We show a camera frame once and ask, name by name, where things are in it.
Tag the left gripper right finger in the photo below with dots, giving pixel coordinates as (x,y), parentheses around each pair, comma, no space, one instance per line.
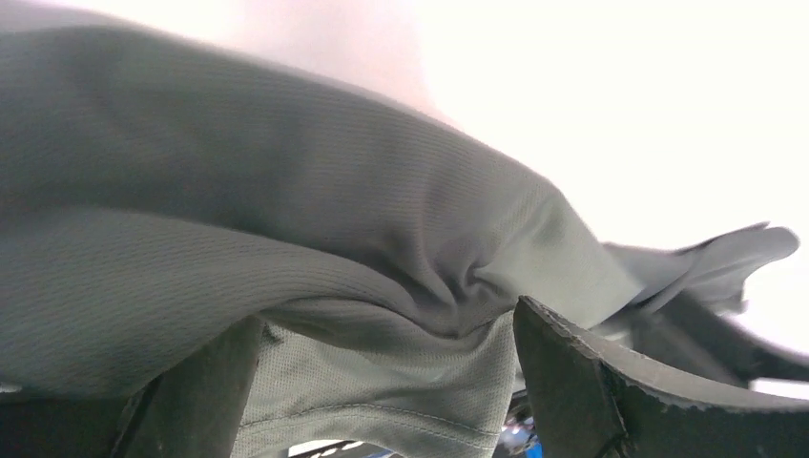
(682,390)

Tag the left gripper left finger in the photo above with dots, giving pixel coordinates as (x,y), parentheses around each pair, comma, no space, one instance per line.
(192,410)

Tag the dark grey t-shirt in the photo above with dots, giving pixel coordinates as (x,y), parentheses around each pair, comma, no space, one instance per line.
(154,194)

